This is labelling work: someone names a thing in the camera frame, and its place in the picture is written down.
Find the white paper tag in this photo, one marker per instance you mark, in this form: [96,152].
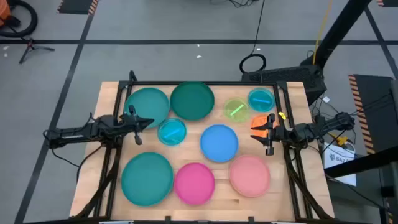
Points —
[326,99]

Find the black tripod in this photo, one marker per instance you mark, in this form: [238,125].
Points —
[31,47]

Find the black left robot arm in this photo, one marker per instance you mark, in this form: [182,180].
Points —
[71,135]

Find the magenta plastic plate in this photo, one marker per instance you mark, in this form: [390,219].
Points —
[194,184]

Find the thick black stand pole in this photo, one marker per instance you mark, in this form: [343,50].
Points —
[342,28]

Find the yellow clip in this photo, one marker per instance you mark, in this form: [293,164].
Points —
[282,115]

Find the large dark green plastic plate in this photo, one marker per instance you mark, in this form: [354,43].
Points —
[192,101]

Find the blue plastic plate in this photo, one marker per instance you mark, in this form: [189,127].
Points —
[219,143]

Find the black aluminium table frame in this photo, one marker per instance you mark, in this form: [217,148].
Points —
[202,83]

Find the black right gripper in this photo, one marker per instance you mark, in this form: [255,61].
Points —
[270,149]

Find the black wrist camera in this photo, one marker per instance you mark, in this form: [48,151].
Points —
[281,133]
[127,120]

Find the salmon pink plastic plate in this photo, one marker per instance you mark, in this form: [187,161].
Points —
[249,176]

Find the small clear green plate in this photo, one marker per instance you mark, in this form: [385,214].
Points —
[231,116]

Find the black perforated computer case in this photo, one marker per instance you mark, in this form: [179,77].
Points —
[280,74]

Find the large teal plastic plate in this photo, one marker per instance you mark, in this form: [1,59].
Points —
[149,102]
[147,179]

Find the white cardboard box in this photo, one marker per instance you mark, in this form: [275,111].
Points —
[339,168]

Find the small clear cyan plate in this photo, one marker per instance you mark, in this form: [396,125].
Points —
[261,105]
[178,137]

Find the small clear orange plate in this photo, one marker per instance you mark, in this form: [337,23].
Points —
[259,119]

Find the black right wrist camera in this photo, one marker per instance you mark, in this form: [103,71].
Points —
[281,133]

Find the orange vacuum cleaner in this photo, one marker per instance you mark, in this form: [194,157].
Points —
[3,11]

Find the black metal beam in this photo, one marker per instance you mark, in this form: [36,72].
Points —
[357,163]

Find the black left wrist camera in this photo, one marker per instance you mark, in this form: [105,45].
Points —
[127,120]

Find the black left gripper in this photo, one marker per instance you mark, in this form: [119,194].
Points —
[138,137]

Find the large black hazard-striped mat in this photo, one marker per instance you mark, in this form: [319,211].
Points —
[373,93]

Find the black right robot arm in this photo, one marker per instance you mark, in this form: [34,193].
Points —
[311,130]

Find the yellow plug connector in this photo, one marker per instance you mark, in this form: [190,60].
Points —
[341,140]

